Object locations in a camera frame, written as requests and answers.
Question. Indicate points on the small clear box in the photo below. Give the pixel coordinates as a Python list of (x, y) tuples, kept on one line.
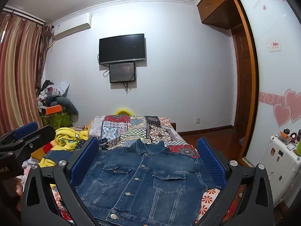
[(284, 139)]

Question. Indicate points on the yellow printed cloth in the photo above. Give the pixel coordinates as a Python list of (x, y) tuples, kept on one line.
[(68, 139)]

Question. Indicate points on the yellow plastic chair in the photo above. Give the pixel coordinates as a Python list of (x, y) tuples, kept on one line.
[(124, 111)]

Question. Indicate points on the green bottle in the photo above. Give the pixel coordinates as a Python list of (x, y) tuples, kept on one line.
[(298, 149)]

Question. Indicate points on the green patterned cloth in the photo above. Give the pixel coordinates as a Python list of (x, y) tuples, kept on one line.
[(57, 120)]

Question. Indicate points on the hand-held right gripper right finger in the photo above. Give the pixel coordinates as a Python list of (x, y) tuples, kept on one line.
[(211, 161)]

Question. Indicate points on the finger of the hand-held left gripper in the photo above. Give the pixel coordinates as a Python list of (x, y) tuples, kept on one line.
[(37, 137), (24, 127)]

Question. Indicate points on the patchwork printed blanket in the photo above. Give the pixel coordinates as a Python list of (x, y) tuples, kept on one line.
[(141, 131)]

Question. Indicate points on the orange box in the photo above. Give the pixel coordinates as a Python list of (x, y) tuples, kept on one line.
[(54, 110)]

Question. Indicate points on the lilac plastic bag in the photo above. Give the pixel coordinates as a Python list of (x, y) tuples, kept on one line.
[(243, 142)]

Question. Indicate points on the white stickered suitcase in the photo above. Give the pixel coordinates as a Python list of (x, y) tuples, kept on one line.
[(281, 169)]

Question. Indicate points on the striped red curtain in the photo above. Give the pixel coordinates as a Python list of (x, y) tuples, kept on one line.
[(17, 75)]

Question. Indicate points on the white air conditioner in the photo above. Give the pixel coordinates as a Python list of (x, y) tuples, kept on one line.
[(71, 27)]

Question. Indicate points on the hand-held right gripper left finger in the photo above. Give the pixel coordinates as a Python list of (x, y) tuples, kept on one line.
[(85, 156)]

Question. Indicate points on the grey long pillow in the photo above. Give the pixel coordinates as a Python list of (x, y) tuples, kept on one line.
[(70, 106)]

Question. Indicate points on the small black wall monitor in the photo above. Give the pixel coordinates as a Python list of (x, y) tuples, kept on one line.
[(122, 72)]

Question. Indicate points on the red cloth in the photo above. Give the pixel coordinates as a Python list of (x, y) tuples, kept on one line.
[(47, 147)]

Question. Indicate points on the blue denim jacket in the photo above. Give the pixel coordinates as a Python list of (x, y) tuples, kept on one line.
[(141, 181)]

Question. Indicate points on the curtain rail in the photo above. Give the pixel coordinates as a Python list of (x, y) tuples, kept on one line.
[(25, 15)]

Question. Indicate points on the black wall television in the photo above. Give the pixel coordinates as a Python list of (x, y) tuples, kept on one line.
[(121, 49)]

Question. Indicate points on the dark bottle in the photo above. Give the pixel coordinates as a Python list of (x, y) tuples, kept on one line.
[(299, 135)]

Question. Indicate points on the wooden overhead cabinet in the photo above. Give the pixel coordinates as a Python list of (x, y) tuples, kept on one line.
[(218, 2)]

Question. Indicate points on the round black tape dispenser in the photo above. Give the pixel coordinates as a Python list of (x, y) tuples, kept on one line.
[(294, 137)]

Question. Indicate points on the pile of mixed clothes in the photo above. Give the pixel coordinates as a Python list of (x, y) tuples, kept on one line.
[(50, 94)]

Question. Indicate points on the floral bed sheet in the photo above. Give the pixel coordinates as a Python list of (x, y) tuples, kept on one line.
[(210, 197)]

